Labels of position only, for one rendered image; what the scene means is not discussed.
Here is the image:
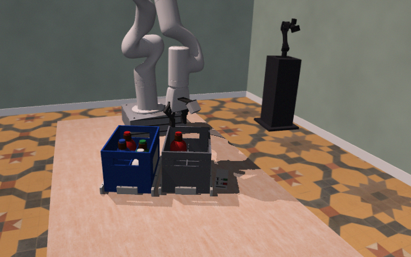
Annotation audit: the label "blue plastic crate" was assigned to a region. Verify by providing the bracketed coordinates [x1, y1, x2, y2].
[101, 125, 160, 194]

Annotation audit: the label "blue bottle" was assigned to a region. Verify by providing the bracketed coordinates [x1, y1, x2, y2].
[114, 139, 131, 160]

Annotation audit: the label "white bottle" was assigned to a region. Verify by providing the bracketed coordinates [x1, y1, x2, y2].
[132, 149, 145, 165]

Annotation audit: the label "red bottle with pink label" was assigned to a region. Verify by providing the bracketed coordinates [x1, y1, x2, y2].
[170, 131, 186, 152]

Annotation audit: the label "green bottle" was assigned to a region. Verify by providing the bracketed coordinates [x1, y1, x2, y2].
[139, 140, 149, 152]

